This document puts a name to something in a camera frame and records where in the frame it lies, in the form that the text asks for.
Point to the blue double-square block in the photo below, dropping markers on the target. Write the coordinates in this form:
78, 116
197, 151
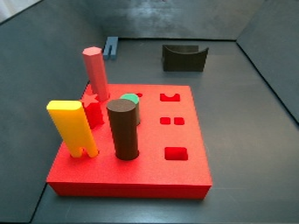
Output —
109, 53

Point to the red foam peg board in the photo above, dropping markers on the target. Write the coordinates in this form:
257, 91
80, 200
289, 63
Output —
170, 168

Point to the green cylinder peg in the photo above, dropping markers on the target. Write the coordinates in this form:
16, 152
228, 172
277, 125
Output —
133, 98

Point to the dark brown cylinder peg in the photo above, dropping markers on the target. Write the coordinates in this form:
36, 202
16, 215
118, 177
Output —
121, 116

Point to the red star peg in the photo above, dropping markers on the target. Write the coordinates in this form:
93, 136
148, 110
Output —
92, 109

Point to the black curved holder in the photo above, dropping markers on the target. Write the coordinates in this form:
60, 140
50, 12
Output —
182, 58

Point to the yellow slotted peg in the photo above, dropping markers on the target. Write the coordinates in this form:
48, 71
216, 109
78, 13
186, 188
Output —
70, 122

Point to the pink octagonal peg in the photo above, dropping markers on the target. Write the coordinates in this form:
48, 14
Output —
94, 66

